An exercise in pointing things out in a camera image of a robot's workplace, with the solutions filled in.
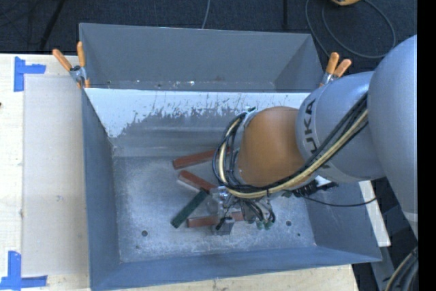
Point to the pale flat board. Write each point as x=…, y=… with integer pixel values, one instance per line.
x=54, y=173

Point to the dark green flat block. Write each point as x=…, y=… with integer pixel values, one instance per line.
x=189, y=209

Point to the black cylinder on white bracket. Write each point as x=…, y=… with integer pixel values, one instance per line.
x=306, y=191

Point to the red-brown flat block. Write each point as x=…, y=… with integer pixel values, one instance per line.
x=195, y=180
x=201, y=221
x=192, y=160

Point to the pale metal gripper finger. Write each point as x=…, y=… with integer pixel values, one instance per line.
x=225, y=227
x=218, y=197

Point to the grey metal bin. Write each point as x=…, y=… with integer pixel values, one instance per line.
x=153, y=208

